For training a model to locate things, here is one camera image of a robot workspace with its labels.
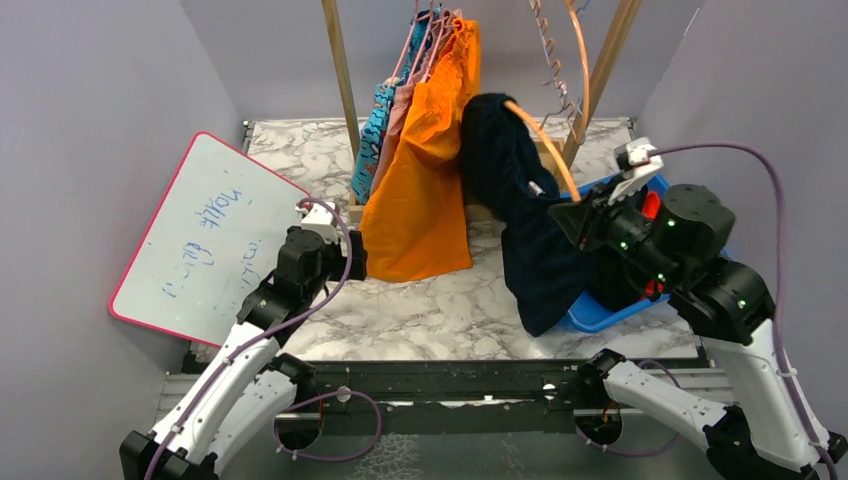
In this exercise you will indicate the black mounting rail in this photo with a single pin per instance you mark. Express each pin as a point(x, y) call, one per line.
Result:
point(448, 397)

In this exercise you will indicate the black shorts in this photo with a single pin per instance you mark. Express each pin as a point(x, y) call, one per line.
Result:
point(613, 283)

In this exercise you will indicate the pink hanger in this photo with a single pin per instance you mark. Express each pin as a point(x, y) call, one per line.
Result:
point(429, 28)

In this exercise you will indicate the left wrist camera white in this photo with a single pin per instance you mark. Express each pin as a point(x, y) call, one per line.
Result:
point(320, 220)

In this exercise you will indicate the red-orange shorts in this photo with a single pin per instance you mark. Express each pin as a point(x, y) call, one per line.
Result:
point(650, 209)

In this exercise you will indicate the whiteboard with pink frame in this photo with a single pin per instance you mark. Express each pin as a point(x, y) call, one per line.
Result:
point(213, 237)

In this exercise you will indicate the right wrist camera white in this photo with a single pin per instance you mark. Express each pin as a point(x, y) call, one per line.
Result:
point(637, 165)

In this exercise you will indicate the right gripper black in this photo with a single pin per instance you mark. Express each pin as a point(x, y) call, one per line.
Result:
point(586, 221)

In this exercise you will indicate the pink beige shorts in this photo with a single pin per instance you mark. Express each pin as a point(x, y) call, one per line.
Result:
point(397, 104)

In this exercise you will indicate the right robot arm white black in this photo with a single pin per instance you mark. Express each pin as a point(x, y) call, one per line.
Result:
point(769, 431)

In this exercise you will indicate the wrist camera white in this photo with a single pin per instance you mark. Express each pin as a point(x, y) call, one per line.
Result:
point(637, 165)
point(320, 220)

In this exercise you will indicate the orange hanger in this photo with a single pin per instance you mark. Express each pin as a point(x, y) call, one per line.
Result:
point(550, 146)
point(570, 79)

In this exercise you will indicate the blue shark print shorts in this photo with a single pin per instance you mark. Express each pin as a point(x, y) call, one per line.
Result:
point(371, 139)

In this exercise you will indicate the blue plastic bin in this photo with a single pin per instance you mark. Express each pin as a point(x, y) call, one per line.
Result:
point(596, 311)

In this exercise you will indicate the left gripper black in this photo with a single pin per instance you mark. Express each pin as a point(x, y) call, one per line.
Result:
point(358, 256)

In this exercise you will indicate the orange shorts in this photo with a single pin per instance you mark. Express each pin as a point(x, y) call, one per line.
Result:
point(414, 226)

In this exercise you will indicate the navy shorts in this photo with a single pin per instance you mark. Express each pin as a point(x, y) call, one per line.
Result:
point(499, 165)

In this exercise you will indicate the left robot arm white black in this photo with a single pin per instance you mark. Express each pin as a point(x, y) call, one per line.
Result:
point(251, 378)

